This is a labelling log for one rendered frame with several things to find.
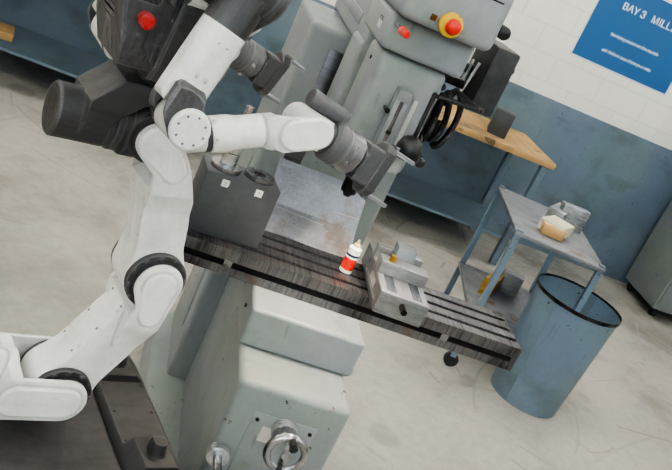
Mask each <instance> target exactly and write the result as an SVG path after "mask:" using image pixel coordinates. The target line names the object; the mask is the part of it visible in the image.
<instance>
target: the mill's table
mask: <svg viewBox="0 0 672 470"><path fill-rule="evenodd" d="M183 256H184V262H187V263H190V264H193V265H196V266H199V267H202V268H205V269H208V270H211V271H214V272H217V273H220V274H223V275H226V276H229V277H232V278H235V279H238V280H241V281H244V282H247V283H250V284H253V285H256V286H258V287H261V288H264V289H267V290H270V291H273V292H276V293H279V294H282V295H285V296H288V297H291V298H294V299H297V300H300V301H303V302H306V303H309V304H312V305H315V306H318V307H321V308H324V309H327V310H330V311H333V312H336V313H339V314H342V315H345V316H348V317H351V318H354V319H357V320H360V321H363V322H366V323H369V324H372V325H375V326H378V327H381V328H384V329H387V330H390V331H393V332H396V333H399V334H402V335H405V336H407V337H410V338H413V339H416V340H419V341H422V342H425V343H428V344H431V345H434V346H437V347H440V348H443V349H446V350H449V351H452V352H455V353H458V354H461V355H464V356H467V357H470V358H473V359H476V360H479V361H482V362H485V363H488V364H491V365H494V366H497V367H500V368H503V369H506V370H509V371H511V369H512V367H513V365H514V364H515V362H516V360H517V358H518V357H519V355H520V353H521V351H522V349H521V347H520V345H519V344H518V343H517V342H516V338H515V336H514V335H513V333H512V332H510V331H511V329H510V328H509V326H508V324H507V323H506V322H505V319H504V317H503V315H502V314H501V313H498V312H496V311H493V310H490V309H487V308H484V307H481V306H479V305H476V304H473V303H470V302H467V301H464V300H461V299H459V298H456V297H453V296H450V295H447V294H444V293H442V292H439V291H436V290H433V289H430V288H427V287H424V288H423V291H424V294H425V297H426V300H427V303H428V306H429V310H428V312H427V313H426V315H425V317H424V319H423V321H422V323H421V325H420V327H415V326H413V325H410V324H407V323H404V322H402V321H399V320H396V319H393V318H391V317H388V316H385V315H382V314H380V313H377V312H374V311H372V308H371V303H370V298H369V294H368V289H367V284H366V279H365V274H364V269H363V265H362V264H359V263H356V265H355V267H354V269H353V271H352V273H351V274H345V273H343V272H342V271H340V269H339V267H340V265H341V263H342V261H343V259H344V258H342V257H340V256H337V255H334V254H331V253H328V252H325V251H323V250H320V249H317V248H314V247H311V246H308V245H306V244H303V243H300V242H297V241H294V240H291V239H289V238H286V237H283V236H280V235H277V234H274V233H272V232H269V231H266V230H265V231H264V233H263V235H262V237H261V240H260V242H259V244H258V247H257V248H253V247H249V246H246V245H242V244H239V243H235V242H232V241H228V240H225V239H221V238H218V237H214V236H210V235H207V234H203V233H200V232H196V231H193V230H189V229H188V230H187V235H186V240H185V244H184V250H183Z"/></svg>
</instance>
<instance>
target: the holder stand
mask: <svg viewBox="0 0 672 470"><path fill-rule="evenodd" d="M220 159H221V157H216V156H215V157H210V156H207V155H203V157H202V160H201V162H200V165H199V167H198V170H197V172H196V175H195V177H194V180H193V182H192V185H193V205H192V209H191V212H190V216H189V224H188V229H189V230H193V231H196V232H200V233H203V234H207V235H210V236H214V237H218V238H221V239H225V240H228V241H232V242H235V243H239V244H242V245H246V246H249V247H253V248H257V247H258V244H259V242H260V240H261V237H262V235H263V233H264V231H265V228H266V226H267V224H268V221H269V219H270V217H271V214H272V212H273V210H274V207H275V205H276V203H277V201H278V198H279V196H280V194H281V192H280V190H279V188H278V186H277V183H276V181H275V179H274V177H273V176H271V175H270V174H269V173H267V172H265V171H263V170H261V169H258V168H254V167H247V168H245V167H242V166H240V165H238V164H237V165H236V167H235V168H230V167H227V166H225V165H223V164H221V163H220Z"/></svg>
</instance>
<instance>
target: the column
mask: <svg viewBox="0 0 672 470"><path fill-rule="evenodd" d="M351 38H352V34H351V33H350V31H349V29H348V28H347V26H346V24H345V23H344V21H343V19H342V18H341V16H340V14H339V13H338V11H336V10H333V9H331V8H329V7H326V6H324V5H322V4H319V3H317V2H315V1H312V0H302V2H301V4H300V7H299V9H298V12H297V14H296V17H295V19H294V22H293V24H292V26H291V29H290V31H289V34H288V36H287V39H286V41H285V43H284V46H283V48H282V52H284V53H285V54H286V55H287V54H288V55H289V54H290V55H291V56H292V57H293V58H294V59H293V60H294V61H296V62H297V63H298V64H300V65H301V66H303V67H304V69H305V72H304V73H303V72H302V71H300V70H299V69H297V68H296V67H294V66H292V65H291V64H290V67H289V68H288V70H287V71H286V72H285V73H284V75H283V76H282V77H281V79H280V80H279V81H278V82H277V84H276V85H275V86H274V87H273V89H272V90H271V91H270V94H272V95H273V96H275V97H276V98H278V99H279V101H280V103H279V104H277V103H275V102H273V101H272V100H270V99H268V98H266V97H265V96H264V97H263V98H262V100H261V102H260V105H259V107H258V109H257V112H256V114H257V113H269V112H270V113H272V114H275V115H281V116H282V114H283V111H284V110H285V108H286V107H287V106H288V105H290V104H291V103H294V102H302V103H304V104H306V105H307V106H309V107H310V108H312V109H313V110H315V111H316V112H318V113H319V114H321V115H322V116H324V117H325V118H327V119H328V117H326V116H325V115H323V114H322V113H320V112H319V111H317V110H316V109H314V108H313V107H311V106H310V105H308V104H307V103H306V102H305V98H306V96H307V94H308V92H309V91H310V90H311V89H313V88H316V89H317V90H319V91H320V92H322V93H323V94H325V95H327V93H328V90H329V88H330V86H331V84H332V81H333V79H334V77H335V74H336V72H337V70H338V67H339V65H340V63H341V61H342V58H343V56H344V54H345V51H346V49H347V47H348V44H349V42H350V40H351ZM328 120H329V119H328ZM280 157H281V158H285V159H286V160H289V161H292V162H294V163H297V164H300V165H302V166H305V167H308V168H310V169H313V170H316V171H318V172H321V173H324V174H326V175H329V176H331V177H334V178H337V179H339V180H342V181H344V180H345V177H346V175H345V174H344V173H340V172H339V171H337V170H336V169H334V168H332V167H331V166H329V165H328V164H326V163H324V162H323V161H321V160H320V159H318V158H316V157H315V155H314V150H311V151H301V152H289V153H282V152H279V151H277V150H268V149H265V148H263V147H259V148H248V149H243V150H242V152H241V155H240V157H239V160H238V162H237V164H238V165H240V166H242V167H245V168H247V167H254V168H258V169H261V170H263V171H265V172H267V173H269V174H270V175H271V176H273V177H274V174H275V171H276V168H277V166H278V163H279V160H280ZM396 175H397V174H392V173H389V172H386V174H385V175H384V177H383V178H382V180H381V181H380V183H379V184H378V186H377V187H376V189H375V190H374V192H373V193H372V195H373V196H375V197H377V198H378V199H380V200H381V201H383V202H384V200H385V198H386V195H387V193H388V191H389V189H390V187H391V185H392V183H393V181H394V179H395V177H396ZM380 208H381V206H380V205H379V204H377V203H375V202H374V201H372V200H370V199H369V198H367V200H366V201H365V204H364V207H363V210H362V213H361V216H360V219H359V222H358V225H357V229H356V232H355V236H354V241H353V245H354V243H357V242H358V240H360V248H362V246H363V244H364V241H365V239H366V237H367V235H368V233H369V231H370V229H371V227H372V225H373V223H374V221H375V218H376V216H377V214H378V212H379V210H380ZM228 280H229V276H226V275H223V274H220V273H217V272H214V271H211V270H208V269H205V268H202V267H199V266H196V265H194V266H193V268H192V271H191V273H190V275H189V278H188V280H187V283H186V285H185V288H184V290H183V293H182V295H181V297H180V300H179V302H178V305H177V307H176V310H175V316H174V323H173V331H172V338H171V345H170V352H169V360H168V367H167V373H168V374H169V375H170V376H173V377H176V378H180V379H183V380H186V378H187V376H188V373H189V371H190V369H191V366H192V364H193V361H194V359H195V357H196V354H197V352H198V350H199V347H200V345H201V343H202V340H203V338H204V336H205V333H206V331H207V329H208V326H209V324H210V322H211V319H212V317H213V315H214V312H215V310H216V308H217V305H218V303H219V301H220V298H221V296H222V294H223V291H224V289H225V287H226V284H227V282H228Z"/></svg>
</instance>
